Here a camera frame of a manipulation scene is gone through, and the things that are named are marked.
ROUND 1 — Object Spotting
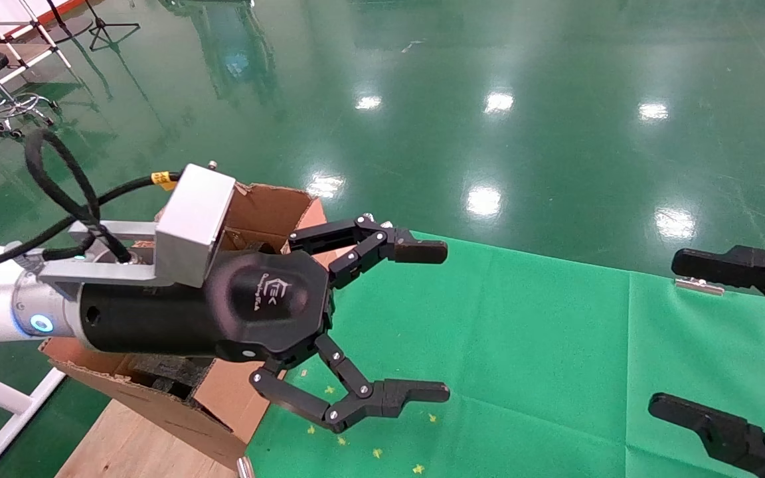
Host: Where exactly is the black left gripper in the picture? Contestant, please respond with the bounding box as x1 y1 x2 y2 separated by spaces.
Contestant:
77 214 451 434

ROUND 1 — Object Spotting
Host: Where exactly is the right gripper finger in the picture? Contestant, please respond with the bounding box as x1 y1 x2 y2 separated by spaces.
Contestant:
671 244 765 329
648 393 765 478

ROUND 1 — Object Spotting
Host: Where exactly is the black tripod microphone stand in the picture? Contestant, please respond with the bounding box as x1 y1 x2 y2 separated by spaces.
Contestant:
84 0 141 52

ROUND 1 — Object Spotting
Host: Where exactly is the large open cardboard carton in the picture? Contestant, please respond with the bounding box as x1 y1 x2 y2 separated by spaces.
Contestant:
39 183 328 471

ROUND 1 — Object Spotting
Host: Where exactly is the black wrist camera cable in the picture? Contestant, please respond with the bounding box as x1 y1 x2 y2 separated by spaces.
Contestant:
0 129 184 274

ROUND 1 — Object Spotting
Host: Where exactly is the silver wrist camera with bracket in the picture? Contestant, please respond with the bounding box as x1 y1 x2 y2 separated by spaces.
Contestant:
37 163 237 289

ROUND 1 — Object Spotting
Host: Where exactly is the black foam block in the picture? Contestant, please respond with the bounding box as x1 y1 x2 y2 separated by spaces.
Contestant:
131 354 214 399

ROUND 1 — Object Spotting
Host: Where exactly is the green cloth mat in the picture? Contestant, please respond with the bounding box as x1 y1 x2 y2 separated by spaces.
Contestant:
244 232 765 478

